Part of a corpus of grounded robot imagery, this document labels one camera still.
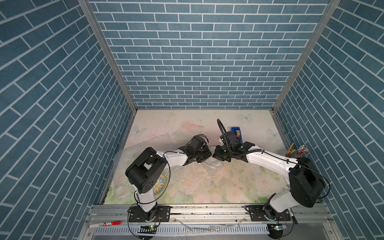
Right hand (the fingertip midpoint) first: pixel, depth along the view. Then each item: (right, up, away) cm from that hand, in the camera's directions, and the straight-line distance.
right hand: (212, 155), depth 85 cm
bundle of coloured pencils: (+45, +2, -4) cm, 46 cm away
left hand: (+3, -1, +4) cm, 5 cm away
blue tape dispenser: (+16, +13, +16) cm, 26 cm away
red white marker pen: (-53, -29, -15) cm, 62 cm away
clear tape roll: (+18, +12, +12) cm, 25 cm away
